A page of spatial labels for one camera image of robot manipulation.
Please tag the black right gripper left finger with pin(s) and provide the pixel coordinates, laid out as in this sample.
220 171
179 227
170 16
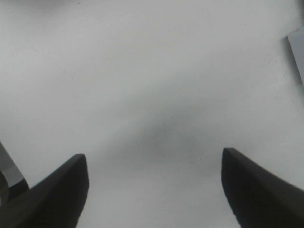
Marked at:
55 202

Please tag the white microwave oven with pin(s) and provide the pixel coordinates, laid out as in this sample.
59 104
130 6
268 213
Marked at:
12 181

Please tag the white microwave door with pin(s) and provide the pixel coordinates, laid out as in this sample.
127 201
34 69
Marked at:
296 40

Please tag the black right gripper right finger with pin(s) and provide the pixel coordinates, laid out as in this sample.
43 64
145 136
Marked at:
258 198

